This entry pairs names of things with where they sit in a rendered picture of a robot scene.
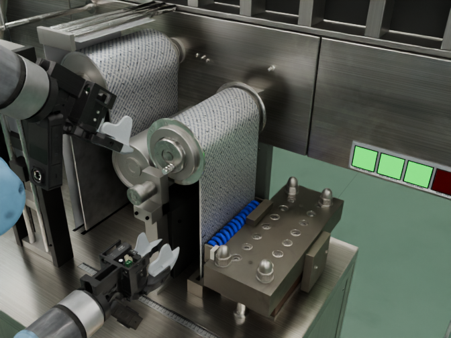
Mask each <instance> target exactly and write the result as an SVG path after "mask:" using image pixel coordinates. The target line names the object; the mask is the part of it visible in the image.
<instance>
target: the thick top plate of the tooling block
mask: <svg viewBox="0 0 451 338"><path fill-rule="evenodd" d="M285 189H286V185H284V187H282V189H280V190H279V191H278V192H277V193H276V194H275V195H274V196H273V197H272V198H271V199H270V201H273V202H274V203H273V208H272V209H271V210H270V211H269V212H268V213H267V214H266V215H265V216H264V217H263V218H262V219H261V220H260V221H259V222H258V223H257V224H256V225H255V226H254V227H253V226H251V225H249V224H245V225H244V226H243V227H242V228H241V229H240V230H239V231H238V232H237V233H236V234H235V235H234V236H233V237H232V238H231V239H230V240H229V241H228V242H226V243H225V244H224V245H227V246H228V247H229V249H230V254H231V255H232V264H231V266H229V267H227V268H219V267H217V266H216V265H215V260H212V259H209V260H208V261H207V262H206V263H205V264H204V286H206V287H208V288H210V289H212V290H214V291H216V292H218V293H220V294H222V295H224V296H226V297H228V298H230V299H232V300H234V301H236V302H239V303H240V304H243V305H244V306H247V307H248V308H251V309H252V310H254V311H257V312H259V313H261V314H263V315H265V316H267V317H269V316H270V314H271V313H272V312H273V310H274V309H275V308H276V306H277V305H278V303H279V302H280V301H281V300H282V298H283V297H284V295H285V294H286V293H287V291H288V290H289V289H290V287H291V286H292V285H293V283H294V282H295V281H296V279H297V278H298V277H299V275H300V274H301V273H302V271H303V268H304V263H305V254H306V253H307V251H308V250H309V248H310V247H311V246H312V245H313V244H314V242H315V241H316V239H317V238H318V237H319V236H320V235H321V233H322V232H323V231H326V232H328V233H331V232H332V230H333V229H334V227H335V226H336V225H337V224H338V222H339V221H340V219H341V217H342V210H343V206H344V200H342V199H338V198H336V197H334V198H333V205H332V206H331V207H322V206H321V205H319V203H318V201H319V198H320V196H321V192H318V191H316V190H312V189H310V188H306V187H304V186H300V185H299V193H298V194H296V195H289V194H287V193H286V192H285ZM264 259H267V260H270V262H271V264H272V269H273V270H274V272H273V276H274V279H273V281H272V282H270V283H268V284H263V283H261V282H259V281H257V279H256V273H257V269H258V267H259V264H260V262H261V261H262V260H264Z"/></svg>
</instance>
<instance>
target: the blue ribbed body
mask: <svg viewBox="0 0 451 338"><path fill-rule="evenodd" d="M259 204H260V202H259V201H255V200H253V201H251V202H250V203H249V204H247V206H246V207H244V209H242V210H241V211H240V213H238V214H237V215H236V216H235V217H234V218H233V219H232V220H231V221H230V222H229V223H227V225H226V226H224V227H223V229H221V230H219V233H216V234H215V236H214V237H212V238H211V240H209V241H208V242H207V244H209V245H212V246H213V247H214V246H215V245H218V246H220V245H224V244H225V243H226V242H228V241H229V240H230V239H231V238H232V237H233V236H234V235H235V234H236V233H237V232H238V231H239V230H240V229H241V228H242V227H243V226H244V225H245V224H246V217H247V216H248V215H249V214H250V213H251V212H252V211H253V210H254V209H255V208H256V207H257V206H258V205H259Z"/></svg>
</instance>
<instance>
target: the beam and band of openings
mask: <svg viewBox="0 0 451 338"><path fill-rule="evenodd" d="M124 1H131V2H135V3H146V2H149V1H155V2H156V4H158V3H162V2H165V3H166V6H169V5H176V6H177V10H180V11H188V12H191V13H199V14H203V15H210V16H214V17H221V18H226V19H232V20H237V21H244V22H248V23H255V24H260V25H267V26H270V27H278V28H282V29H286V30H293V31H298V32H305V33H309V34H316V35H321V36H327V37H331V38H339V39H343V40H350V41H354V42H361V43H365V44H372V45H377V46H384V47H388V48H395V49H400V50H407V51H411V52H418V53H422V54H429V55H433V56H441V57H445V58H451V0H124ZM215 2H217V3H215ZM222 3H225V4H222ZM226 4H229V5H226ZM234 5H238V6H239V7H238V6H234ZM266 10H267V11H266ZM272 11H276V12H280V13H276V12H272ZM284 13H288V14H284ZM289 14H293V15H289ZM297 15H298V16H297ZM324 19H325V20H324ZM326 20H330V21H326ZM334 21H338V22H342V23H338V22H334ZM346 23H351V24H355V25H350V24H346ZM359 25H363V26H366V27H363V26H359ZM390 30H393V31H397V32H392V31H390ZM401 32H405V33H410V34H405V33H401ZM413 34H417V35H421V36H417V35H413ZM425 36H430V37H435V38H430V37H425ZM437 38H442V39H437Z"/></svg>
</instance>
